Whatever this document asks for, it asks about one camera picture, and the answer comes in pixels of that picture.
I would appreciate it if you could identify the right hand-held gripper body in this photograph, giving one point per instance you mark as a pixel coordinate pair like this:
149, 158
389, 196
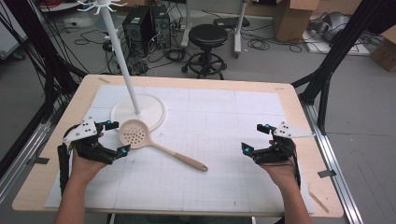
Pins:
291, 132

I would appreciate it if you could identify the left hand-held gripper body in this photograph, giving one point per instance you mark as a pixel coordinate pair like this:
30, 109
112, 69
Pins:
80, 131

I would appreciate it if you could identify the beige slotted spoon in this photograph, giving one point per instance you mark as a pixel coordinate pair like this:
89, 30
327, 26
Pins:
134, 134

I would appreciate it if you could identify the white hook rack stand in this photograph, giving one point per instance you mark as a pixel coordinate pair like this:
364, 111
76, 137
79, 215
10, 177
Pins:
148, 109

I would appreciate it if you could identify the person's left hand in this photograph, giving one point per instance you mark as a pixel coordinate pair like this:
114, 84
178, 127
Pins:
83, 169

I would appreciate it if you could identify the person's right hand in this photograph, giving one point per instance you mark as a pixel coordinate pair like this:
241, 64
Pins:
281, 174

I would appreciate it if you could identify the white grid mat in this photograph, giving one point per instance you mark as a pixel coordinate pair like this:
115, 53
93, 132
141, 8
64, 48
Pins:
211, 124

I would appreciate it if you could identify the black tape piece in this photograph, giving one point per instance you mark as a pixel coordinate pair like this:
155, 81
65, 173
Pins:
326, 173
40, 160

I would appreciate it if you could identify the thin wooden stick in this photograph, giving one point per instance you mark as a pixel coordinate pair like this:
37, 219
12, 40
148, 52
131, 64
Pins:
318, 201

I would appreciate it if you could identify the black round stool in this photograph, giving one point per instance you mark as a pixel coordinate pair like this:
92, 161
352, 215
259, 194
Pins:
208, 34

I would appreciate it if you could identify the tall cardboard box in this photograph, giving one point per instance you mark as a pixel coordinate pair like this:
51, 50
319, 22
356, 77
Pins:
289, 21

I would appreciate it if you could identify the black computer tower fan grille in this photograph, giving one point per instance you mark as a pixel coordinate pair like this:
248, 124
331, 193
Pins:
162, 28

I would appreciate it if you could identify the black flat box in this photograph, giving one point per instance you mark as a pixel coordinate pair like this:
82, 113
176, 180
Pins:
231, 21

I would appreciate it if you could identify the grey bag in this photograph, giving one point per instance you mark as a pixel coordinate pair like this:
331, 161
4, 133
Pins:
330, 25

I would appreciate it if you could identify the grey cabinet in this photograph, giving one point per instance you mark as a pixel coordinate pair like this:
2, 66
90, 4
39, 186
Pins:
8, 37

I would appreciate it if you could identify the small cardboard box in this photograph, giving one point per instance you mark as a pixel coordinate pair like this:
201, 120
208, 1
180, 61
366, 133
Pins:
384, 51

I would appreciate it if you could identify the aluminium rail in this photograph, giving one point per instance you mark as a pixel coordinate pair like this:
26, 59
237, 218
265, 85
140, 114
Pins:
21, 158
334, 161

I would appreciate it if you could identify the black metal frame post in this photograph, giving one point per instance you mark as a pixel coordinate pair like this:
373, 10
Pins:
336, 49
46, 71

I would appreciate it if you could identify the white board stand frame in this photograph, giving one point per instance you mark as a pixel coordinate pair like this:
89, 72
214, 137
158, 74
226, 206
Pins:
239, 29

